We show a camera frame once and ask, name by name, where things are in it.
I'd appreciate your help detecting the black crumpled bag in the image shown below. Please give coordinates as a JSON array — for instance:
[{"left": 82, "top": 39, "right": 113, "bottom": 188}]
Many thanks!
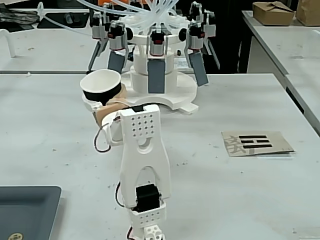
[{"left": 0, "top": 4, "right": 38, "bottom": 26}]

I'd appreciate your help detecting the black paper cup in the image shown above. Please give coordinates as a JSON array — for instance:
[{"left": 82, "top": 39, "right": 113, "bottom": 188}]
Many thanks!
[{"left": 79, "top": 69, "right": 123, "bottom": 103}]

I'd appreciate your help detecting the dark grey tray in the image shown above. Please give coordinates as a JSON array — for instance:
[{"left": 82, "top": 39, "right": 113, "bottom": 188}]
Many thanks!
[{"left": 0, "top": 185, "right": 63, "bottom": 240}]

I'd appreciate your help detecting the brown cardboard box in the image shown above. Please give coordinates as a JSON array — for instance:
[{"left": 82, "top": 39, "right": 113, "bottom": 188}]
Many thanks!
[
  {"left": 252, "top": 1, "right": 297, "bottom": 26},
  {"left": 296, "top": 0, "right": 320, "bottom": 27}
]

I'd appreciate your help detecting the cardboard card with black print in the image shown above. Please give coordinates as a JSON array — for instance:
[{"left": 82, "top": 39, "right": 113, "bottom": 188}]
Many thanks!
[{"left": 221, "top": 130, "right": 296, "bottom": 158}]

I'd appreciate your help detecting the small printed paper label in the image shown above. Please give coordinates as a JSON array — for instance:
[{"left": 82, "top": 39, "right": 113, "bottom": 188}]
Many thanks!
[{"left": 174, "top": 57, "right": 192, "bottom": 69}]

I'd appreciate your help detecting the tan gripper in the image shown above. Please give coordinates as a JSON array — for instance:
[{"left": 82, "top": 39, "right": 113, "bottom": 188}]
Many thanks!
[{"left": 81, "top": 83, "right": 131, "bottom": 127}]

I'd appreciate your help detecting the grey pump module with paddle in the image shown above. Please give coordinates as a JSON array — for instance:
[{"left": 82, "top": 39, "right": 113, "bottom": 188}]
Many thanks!
[
  {"left": 107, "top": 20, "right": 129, "bottom": 74},
  {"left": 146, "top": 27, "right": 168, "bottom": 95},
  {"left": 186, "top": 21, "right": 210, "bottom": 88},
  {"left": 203, "top": 9, "right": 221, "bottom": 71},
  {"left": 87, "top": 9, "right": 110, "bottom": 72}
]

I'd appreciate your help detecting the black red servo cable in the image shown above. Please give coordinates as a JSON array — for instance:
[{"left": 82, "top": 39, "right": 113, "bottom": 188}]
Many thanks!
[{"left": 93, "top": 119, "right": 113, "bottom": 153}]

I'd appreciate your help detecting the clear plastic tubing bundle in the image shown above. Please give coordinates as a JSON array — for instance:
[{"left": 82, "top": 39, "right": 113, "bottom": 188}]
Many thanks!
[{"left": 37, "top": 0, "right": 181, "bottom": 35}]

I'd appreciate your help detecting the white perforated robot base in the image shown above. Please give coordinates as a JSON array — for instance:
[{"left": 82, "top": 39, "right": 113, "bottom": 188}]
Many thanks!
[{"left": 129, "top": 224, "right": 166, "bottom": 240}]

